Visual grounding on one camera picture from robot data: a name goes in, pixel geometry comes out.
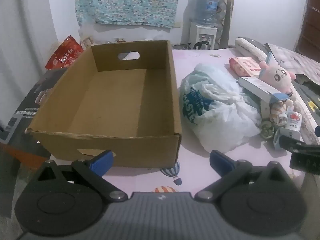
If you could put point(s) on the white curtain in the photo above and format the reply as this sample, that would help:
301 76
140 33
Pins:
25 35

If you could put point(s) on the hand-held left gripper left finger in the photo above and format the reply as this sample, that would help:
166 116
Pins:
102 162

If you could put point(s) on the red snack bag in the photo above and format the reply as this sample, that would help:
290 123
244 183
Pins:
63 55

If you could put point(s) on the cream plush item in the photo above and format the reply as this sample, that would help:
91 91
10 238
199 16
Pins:
281 112

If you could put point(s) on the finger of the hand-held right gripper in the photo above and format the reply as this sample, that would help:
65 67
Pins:
295 146

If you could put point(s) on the black printed carton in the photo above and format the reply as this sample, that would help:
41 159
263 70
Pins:
27 105

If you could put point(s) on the patterned board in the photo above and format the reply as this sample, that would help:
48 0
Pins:
226 20

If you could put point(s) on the grey quilt yellow marks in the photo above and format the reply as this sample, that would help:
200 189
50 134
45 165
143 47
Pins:
307 97

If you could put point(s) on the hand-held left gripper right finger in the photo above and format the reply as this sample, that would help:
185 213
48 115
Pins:
220 162

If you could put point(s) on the green scrunchie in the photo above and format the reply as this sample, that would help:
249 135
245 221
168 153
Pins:
268 129

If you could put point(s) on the white plastic bag blue print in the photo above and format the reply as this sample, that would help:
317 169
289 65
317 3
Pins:
217 120

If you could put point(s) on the floral teal wall cloth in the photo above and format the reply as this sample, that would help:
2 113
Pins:
130 2

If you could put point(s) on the lilac grid printed sheet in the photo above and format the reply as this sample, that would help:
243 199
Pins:
295 60

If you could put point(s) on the white carton blue flap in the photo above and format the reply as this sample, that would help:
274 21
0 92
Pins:
255 85

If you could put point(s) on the rolled white blanket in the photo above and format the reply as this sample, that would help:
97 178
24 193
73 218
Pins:
247 46

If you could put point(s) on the pink balloon printed sheet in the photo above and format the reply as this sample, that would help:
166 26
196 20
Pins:
195 57

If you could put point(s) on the wall socket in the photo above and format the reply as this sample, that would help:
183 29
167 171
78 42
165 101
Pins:
177 25

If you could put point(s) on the brown wooden cabinet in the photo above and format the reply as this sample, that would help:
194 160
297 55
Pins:
311 22

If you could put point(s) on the brown cardboard box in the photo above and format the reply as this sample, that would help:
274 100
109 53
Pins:
112 100

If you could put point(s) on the pink plush toy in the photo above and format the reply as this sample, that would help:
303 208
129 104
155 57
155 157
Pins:
277 76

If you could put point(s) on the steel electric kettle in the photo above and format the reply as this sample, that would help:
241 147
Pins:
201 45

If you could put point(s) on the white water dispenser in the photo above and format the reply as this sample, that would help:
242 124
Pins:
202 33

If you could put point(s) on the small white bottle red label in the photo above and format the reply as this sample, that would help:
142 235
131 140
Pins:
294 123

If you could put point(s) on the pink wet wipes pack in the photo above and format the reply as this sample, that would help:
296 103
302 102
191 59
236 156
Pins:
243 66

